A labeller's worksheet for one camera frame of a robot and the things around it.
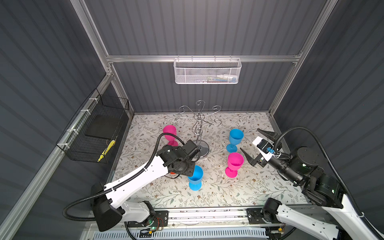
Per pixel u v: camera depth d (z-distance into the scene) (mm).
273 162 478
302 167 382
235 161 770
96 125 783
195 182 708
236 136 908
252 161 496
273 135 492
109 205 383
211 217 754
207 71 1235
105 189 402
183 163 503
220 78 912
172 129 914
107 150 686
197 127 1130
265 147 417
